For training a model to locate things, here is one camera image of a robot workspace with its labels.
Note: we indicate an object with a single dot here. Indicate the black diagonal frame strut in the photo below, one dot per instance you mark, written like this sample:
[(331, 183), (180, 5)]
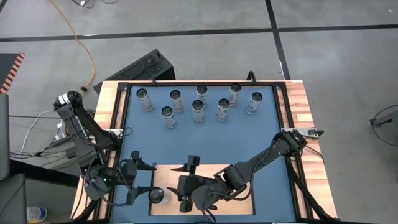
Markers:
[(84, 210), (311, 193)]

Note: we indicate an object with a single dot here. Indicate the black orange striped floor mat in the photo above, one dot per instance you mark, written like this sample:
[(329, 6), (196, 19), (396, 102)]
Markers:
[(7, 67)]

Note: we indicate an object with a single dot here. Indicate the white Celsius can blue band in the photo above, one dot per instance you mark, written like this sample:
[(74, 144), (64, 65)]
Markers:
[(202, 95)]

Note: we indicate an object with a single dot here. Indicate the silver mounting plate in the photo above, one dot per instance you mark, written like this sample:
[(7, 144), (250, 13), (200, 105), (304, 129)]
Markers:
[(115, 130), (285, 129)]

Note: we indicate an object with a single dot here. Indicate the black perforated metal box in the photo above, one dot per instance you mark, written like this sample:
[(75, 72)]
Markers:
[(140, 67)]

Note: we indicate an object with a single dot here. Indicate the black table clamp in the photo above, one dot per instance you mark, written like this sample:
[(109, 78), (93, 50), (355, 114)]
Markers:
[(315, 133)]

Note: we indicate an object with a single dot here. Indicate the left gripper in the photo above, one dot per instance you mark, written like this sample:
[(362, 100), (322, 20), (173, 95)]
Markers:
[(129, 174)]

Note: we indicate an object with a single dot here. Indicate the white power strip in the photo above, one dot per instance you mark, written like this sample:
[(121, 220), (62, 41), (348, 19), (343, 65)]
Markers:
[(61, 130)]

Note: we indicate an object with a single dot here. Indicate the white Celsius can red print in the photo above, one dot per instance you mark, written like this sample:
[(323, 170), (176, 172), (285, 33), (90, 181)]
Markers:
[(222, 110)]

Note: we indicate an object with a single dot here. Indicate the black table frame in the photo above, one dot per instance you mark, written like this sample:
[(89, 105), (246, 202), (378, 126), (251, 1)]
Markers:
[(186, 84)]

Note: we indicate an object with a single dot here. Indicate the white plastic container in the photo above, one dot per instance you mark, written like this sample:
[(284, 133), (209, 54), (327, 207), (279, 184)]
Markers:
[(36, 214)]

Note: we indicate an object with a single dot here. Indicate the wooden shelf board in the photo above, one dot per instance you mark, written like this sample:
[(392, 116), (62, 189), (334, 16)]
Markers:
[(239, 202)]

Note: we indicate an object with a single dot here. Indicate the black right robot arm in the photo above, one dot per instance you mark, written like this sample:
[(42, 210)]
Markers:
[(267, 152)]

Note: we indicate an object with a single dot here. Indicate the grey power adapter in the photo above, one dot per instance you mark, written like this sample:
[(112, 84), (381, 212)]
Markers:
[(71, 152)]

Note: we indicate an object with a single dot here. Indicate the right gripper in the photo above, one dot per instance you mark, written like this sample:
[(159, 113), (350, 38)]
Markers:
[(194, 188)]

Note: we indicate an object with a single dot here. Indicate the black flat floor bar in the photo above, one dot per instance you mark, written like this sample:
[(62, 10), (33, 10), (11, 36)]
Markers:
[(43, 174)]

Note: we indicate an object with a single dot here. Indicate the white Celsius can yellow band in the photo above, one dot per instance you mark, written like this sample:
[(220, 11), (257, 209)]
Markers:
[(198, 112)]

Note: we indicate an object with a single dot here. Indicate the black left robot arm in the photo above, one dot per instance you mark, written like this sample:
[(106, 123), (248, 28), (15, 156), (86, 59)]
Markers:
[(84, 124)]

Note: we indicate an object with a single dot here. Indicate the blue table mat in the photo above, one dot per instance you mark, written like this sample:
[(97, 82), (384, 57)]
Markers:
[(211, 143)]

